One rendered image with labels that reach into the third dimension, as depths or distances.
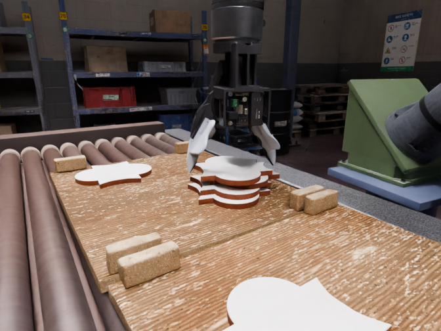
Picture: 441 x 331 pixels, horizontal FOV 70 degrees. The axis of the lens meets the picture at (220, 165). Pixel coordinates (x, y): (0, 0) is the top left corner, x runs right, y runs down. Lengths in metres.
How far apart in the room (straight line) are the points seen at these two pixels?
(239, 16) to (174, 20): 4.24
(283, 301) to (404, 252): 0.18
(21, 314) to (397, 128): 0.79
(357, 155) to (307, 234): 0.53
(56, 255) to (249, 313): 0.26
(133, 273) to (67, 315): 0.07
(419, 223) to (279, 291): 0.31
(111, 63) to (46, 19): 1.07
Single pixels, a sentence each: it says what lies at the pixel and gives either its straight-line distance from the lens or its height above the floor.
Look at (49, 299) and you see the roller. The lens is 0.38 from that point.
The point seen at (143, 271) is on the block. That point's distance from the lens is 0.33.
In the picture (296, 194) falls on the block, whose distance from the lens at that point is 0.47.
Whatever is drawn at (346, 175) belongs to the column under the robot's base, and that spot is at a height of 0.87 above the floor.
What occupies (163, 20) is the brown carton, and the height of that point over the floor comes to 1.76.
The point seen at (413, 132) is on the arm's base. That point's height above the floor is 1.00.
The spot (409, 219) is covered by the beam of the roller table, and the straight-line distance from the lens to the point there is 0.57.
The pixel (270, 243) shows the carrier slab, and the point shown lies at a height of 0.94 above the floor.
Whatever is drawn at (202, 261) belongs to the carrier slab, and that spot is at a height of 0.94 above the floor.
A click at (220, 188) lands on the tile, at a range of 0.50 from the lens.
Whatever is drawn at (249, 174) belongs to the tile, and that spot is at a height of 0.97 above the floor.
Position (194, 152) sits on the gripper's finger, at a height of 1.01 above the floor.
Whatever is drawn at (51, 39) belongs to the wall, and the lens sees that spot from 5.12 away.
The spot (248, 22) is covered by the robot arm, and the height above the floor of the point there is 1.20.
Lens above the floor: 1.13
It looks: 17 degrees down
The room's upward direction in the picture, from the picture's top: straight up
